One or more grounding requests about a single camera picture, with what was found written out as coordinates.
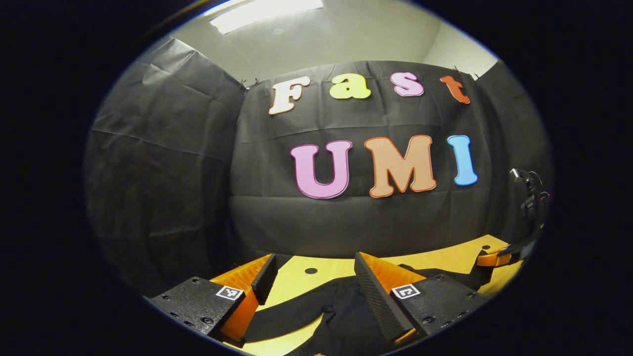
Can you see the black backdrop cloth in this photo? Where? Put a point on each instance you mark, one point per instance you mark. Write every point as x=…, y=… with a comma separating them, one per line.
x=296, y=222

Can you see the ceiling light panel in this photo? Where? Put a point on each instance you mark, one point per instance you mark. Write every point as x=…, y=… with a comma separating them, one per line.
x=262, y=12

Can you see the black button shirt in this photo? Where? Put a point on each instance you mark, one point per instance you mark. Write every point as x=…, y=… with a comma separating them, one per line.
x=346, y=316

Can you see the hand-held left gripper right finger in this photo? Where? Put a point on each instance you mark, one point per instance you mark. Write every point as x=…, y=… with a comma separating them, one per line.
x=381, y=301

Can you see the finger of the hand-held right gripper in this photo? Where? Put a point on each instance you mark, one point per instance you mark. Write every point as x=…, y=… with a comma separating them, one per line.
x=494, y=258

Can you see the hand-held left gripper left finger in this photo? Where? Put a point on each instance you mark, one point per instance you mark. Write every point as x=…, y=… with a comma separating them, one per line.
x=264, y=279

